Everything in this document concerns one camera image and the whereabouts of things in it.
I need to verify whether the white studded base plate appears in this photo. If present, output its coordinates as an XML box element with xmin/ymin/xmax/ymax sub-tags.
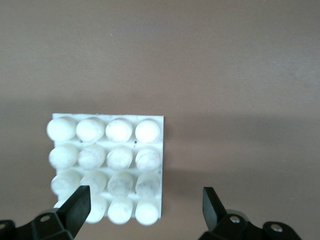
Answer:
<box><xmin>46</xmin><ymin>112</ymin><xmax>166</xmax><ymax>226</ymax></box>

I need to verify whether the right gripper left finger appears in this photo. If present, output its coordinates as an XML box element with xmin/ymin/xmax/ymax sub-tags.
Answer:
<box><xmin>0</xmin><ymin>184</ymin><xmax>92</xmax><ymax>240</ymax></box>

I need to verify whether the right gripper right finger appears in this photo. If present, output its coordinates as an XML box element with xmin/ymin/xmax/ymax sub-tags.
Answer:
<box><xmin>199</xmin><ymin>186</ymin><xmax>301</xmax><ymax>240</ymax></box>

